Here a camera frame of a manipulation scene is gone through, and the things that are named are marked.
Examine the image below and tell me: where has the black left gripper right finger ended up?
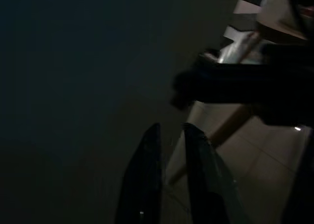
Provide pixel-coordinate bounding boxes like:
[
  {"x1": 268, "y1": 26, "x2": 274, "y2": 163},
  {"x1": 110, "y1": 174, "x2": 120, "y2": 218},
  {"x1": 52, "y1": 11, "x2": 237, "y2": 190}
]
[{"x1": 183, "y1": 122, "x2": 245, "y2": 224}]

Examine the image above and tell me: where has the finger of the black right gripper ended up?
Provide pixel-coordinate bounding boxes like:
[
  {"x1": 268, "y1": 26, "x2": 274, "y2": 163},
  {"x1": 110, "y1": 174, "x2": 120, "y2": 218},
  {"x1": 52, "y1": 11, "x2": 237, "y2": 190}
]
[{"x1": 170, "y1": 61, "x2": 263, "y2": 110}]

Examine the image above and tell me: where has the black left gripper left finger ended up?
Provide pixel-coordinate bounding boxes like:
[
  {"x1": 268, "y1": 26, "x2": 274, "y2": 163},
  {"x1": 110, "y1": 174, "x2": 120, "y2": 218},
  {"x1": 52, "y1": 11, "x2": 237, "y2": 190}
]
[{"x1": 114, "y1": 122, "x2": 164, "y2": 224}]

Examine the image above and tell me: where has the light wooden table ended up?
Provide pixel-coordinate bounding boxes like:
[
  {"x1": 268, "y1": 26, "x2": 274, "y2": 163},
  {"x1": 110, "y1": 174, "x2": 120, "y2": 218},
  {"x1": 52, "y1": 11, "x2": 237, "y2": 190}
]
[{"x1": 168, "y1": 0, "x2": 309, "y2": 186}]

